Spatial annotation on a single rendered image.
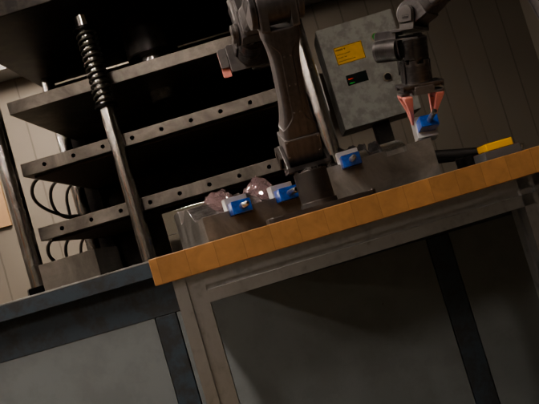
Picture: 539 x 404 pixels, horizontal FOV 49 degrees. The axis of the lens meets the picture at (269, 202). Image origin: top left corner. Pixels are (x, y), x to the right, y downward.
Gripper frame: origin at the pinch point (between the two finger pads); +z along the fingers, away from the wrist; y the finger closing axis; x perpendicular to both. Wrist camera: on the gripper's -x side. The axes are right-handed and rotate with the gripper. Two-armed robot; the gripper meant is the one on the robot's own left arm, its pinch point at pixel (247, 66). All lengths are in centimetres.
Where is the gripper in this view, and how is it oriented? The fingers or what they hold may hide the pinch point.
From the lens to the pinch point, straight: 150.5
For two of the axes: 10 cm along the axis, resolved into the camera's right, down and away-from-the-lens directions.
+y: -9.6, 2.7, -1.1
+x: 2.8, 9.6, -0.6
